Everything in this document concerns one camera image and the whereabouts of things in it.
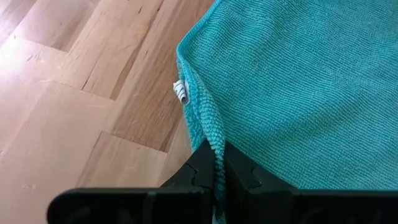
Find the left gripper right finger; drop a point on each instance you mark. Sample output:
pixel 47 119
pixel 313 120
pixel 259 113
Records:
pixel 280 202

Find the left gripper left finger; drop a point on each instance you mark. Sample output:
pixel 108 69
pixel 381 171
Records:
pixel 174 199

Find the teal microfiber towel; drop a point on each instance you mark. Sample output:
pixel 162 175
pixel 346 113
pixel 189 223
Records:
pixel 295 87

